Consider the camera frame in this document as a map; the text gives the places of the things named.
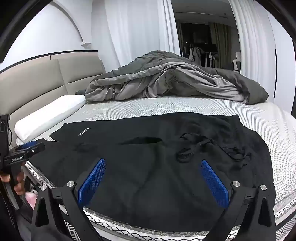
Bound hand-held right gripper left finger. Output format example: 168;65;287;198
31;158;107;241

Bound black pants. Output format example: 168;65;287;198
28;113;276;233

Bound person's left hand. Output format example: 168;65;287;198
0;173;26;196

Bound white pillow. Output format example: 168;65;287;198
14;95;86;144

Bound white curtain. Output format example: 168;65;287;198
104;0;181;68
228;0;271;82

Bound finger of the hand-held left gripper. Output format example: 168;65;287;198
23;142;46;161
16;141;38;151

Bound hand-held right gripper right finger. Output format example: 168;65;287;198
199;159;277;241

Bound grey duvet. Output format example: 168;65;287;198
84;50;269;105

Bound white wardrobe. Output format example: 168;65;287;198
267;11;296;116

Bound pink cloth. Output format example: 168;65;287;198
24;192;37;209

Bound beige padded headboard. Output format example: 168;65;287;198
0;51;107;137

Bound white honeycomb mattress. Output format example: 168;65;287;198
14;94;296;241

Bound white chair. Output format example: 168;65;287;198
232;51;241;73

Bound brown curtain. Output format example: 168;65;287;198
208;22;232;69

